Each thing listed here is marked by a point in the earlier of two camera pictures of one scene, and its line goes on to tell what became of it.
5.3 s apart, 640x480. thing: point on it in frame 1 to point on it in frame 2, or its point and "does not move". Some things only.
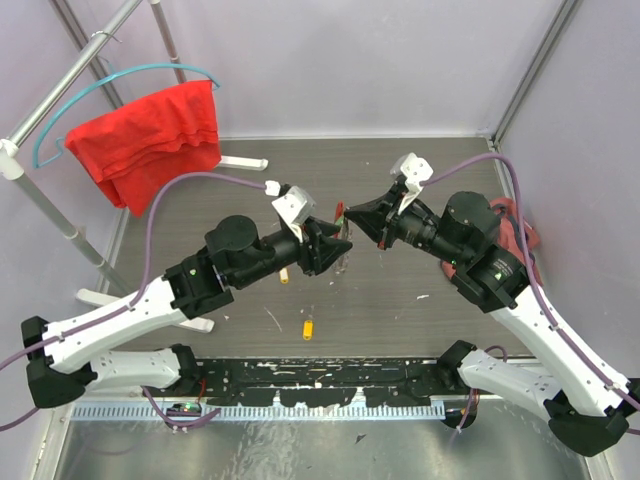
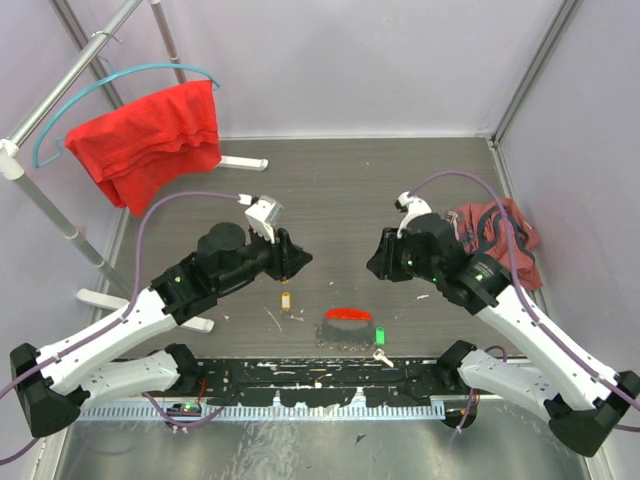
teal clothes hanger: x=81 y=92 does not move
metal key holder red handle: x=339 y=212 to x=345 y=329
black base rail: x=297 y=382 does not move
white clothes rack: x=12 y=155 does not move
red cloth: x=142 y=153 does not move
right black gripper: x=379 y=217 to x=383 y=262
